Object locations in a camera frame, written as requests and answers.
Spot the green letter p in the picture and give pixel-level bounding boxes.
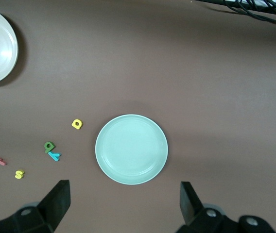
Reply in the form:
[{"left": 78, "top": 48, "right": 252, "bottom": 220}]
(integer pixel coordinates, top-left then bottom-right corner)
[{"left": 44, "top": 141, "right": 56, "bottom": 154}]

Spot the black floor cable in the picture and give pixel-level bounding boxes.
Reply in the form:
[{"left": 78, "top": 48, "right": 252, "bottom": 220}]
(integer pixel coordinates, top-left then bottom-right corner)
[
  {"left": 222, "top": 0, "right": 276, "bottom": 28},
  {"left": 235, "top": 0, "right": 276, "bottom": 19}
]

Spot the teal letter k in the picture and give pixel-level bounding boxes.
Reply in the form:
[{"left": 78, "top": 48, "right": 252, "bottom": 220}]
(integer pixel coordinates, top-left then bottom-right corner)
[{"left": 48, "top": 151, "right": 62, "bottom": 162}]

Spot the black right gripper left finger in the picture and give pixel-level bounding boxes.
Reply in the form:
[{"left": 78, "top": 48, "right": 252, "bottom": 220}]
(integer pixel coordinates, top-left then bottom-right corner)
[{"left": 0, "top": 180, "right": 71, "bottom": 233}]

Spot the yellow letter a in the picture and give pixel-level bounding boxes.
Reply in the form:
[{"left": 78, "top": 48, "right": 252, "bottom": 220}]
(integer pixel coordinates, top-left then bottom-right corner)
[{"left": 71, "top": 118, "right": 84, "bottom": 130}]

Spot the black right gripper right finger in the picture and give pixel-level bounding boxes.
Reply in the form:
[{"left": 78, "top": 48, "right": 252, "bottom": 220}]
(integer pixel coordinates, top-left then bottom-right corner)
[{"left": 176, "top": 181, "right": 241, "bottom": 233}]

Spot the green plate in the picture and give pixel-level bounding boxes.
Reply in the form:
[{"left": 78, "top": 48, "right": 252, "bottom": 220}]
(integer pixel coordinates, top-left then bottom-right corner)
[{"left": 95, "top": 114, "right": 169, "bottom": 186}]

